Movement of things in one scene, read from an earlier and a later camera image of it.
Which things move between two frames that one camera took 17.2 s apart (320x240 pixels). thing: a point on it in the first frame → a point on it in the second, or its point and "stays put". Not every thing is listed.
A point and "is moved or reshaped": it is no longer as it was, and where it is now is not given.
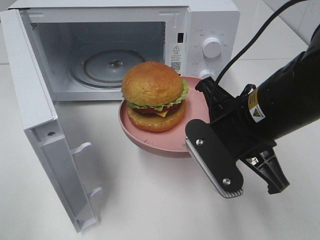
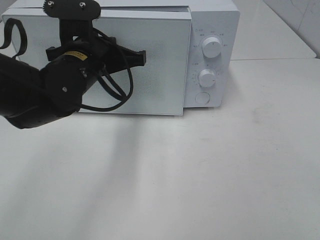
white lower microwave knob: (207, 73) stays put
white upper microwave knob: (211, 47) stays put
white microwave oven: (81, 51) is moved or reshaped
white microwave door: (39, 119) → (159, 86)
